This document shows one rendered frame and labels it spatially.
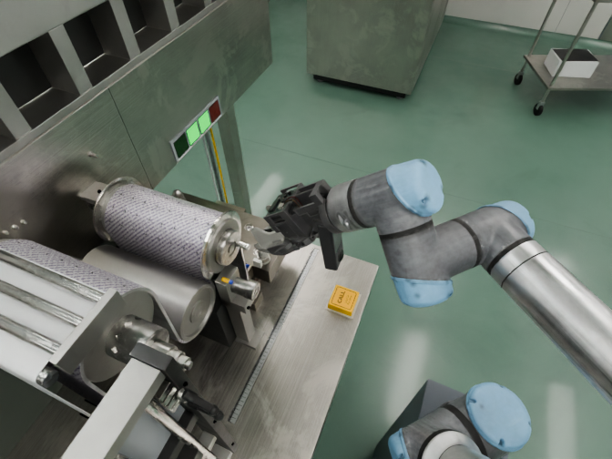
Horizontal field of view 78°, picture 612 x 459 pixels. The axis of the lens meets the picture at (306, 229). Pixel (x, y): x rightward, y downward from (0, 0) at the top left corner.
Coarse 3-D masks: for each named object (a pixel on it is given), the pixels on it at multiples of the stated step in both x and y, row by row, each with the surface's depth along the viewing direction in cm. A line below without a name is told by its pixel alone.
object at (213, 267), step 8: (112, 192) 78; (104, 208) 77; (104, 216) 78; (104, 224) 78; (224, 224) 73; (232, 224) 77; (216, 232) 72; (216, 240) 72; (208, 256) 72; (208, 264) 73; (216, 264) 75; (216, 272) 76
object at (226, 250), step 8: (224, 232) 74; (232, 232) 75; (224, 240) 73; (232, 240) 76; (216, 248) 73; (224, 248) 73; (232, 248) 77; (216, 256) 74; (224, 256) 74; (232, 256) 78; (224, 264) 75
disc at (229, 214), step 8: (224, 216) 73; (232, 216) 77; (216, 224) 71; (240, 224) 82; (208, 232) 70; (240, 232) 83; (208, 240) 70; (208, 248) 71; (200, 256) 70; (200, 264) 71; (208, 272) 74
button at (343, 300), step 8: (336, 288) 108; (344, 288) 108; (336, 296) 106; (344, 296) 106; (352, 296) 106; (328, 304) 105; (336, 304) 105; (344, 304) 105; (352, 304) 105; (344, 312) 105
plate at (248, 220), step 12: (204, 204) 114; (216, 204) 114; (240, 216) 111; (252, 216) 111; (264, 228) 108; (240, 240) 105; (252, 240) 105; (252, 252) 103; (252, 264) 100; (276, 264) 103; (264, 276) 102
